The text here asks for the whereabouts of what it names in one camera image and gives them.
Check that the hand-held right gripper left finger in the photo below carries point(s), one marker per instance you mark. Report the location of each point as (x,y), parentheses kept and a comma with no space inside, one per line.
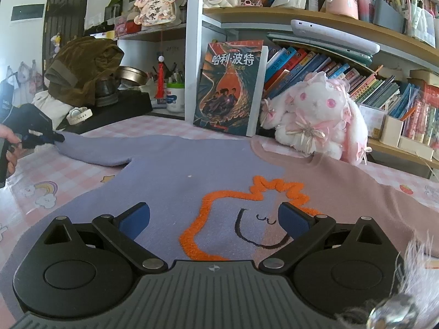
(135,221)

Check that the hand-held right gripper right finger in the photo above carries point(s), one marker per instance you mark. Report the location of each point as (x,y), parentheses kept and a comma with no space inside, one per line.
(291,221)

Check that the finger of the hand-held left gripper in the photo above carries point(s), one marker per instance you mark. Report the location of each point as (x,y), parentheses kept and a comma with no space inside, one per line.
(44,138)

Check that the purple and pink sweater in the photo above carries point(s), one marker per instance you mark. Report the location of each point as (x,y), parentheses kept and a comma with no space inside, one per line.
(192,171)

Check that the person's left hand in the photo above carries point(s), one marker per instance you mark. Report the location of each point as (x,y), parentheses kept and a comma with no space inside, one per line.
(7,135)

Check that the white cloth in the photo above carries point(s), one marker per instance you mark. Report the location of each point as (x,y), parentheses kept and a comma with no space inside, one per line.
(51,106)

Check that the pink checked tablecloth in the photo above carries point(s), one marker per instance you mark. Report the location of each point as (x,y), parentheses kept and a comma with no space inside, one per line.
(41,164)

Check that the white wristwatch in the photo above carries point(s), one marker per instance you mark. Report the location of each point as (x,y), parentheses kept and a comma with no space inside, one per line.
(78,114)

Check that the olive brown cloth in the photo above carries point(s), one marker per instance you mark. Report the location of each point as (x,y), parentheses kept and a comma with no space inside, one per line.
(82,72)

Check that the black stand base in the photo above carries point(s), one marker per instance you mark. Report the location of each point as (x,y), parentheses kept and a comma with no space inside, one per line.
(120,109)

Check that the metal bowl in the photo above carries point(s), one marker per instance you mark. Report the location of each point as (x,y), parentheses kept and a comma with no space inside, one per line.
(131,74)

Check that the white pink plush bunny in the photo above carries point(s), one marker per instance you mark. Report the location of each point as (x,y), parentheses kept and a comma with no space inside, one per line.
(319,113)

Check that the black door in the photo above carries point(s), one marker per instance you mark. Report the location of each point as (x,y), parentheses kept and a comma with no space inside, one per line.
(65,7)

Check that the white cardboard storage box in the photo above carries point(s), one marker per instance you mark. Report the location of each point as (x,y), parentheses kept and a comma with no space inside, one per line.
(372,120)

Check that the white pen cup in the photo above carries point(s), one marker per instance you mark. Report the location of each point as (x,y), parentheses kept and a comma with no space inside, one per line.
(175,97)

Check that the red tassel charm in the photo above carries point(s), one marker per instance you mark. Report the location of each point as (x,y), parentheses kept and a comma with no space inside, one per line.
(160,78)

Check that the beige cardboard storage box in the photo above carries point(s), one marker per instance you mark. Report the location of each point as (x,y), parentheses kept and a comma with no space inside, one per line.
(391,130)

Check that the fluffy white trim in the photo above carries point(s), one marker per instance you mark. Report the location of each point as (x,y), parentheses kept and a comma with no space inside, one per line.
(418,281)

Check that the dark illustrated novel book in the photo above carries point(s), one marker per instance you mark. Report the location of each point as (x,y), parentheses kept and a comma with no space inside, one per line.
(226,89)

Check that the row of colourful books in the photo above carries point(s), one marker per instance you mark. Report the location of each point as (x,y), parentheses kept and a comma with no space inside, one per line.
(343,72)

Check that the paper cat decoration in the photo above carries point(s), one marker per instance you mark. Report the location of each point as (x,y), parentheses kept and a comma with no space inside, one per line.
(156,1)

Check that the white wooden bookshelf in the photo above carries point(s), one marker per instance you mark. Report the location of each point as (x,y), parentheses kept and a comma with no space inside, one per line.
(193,41)

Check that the grey file holder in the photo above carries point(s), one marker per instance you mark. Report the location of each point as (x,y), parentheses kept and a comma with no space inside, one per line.
(389,15)

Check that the dark wall panel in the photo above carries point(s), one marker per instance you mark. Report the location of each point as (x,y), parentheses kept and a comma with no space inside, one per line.
(27,12)

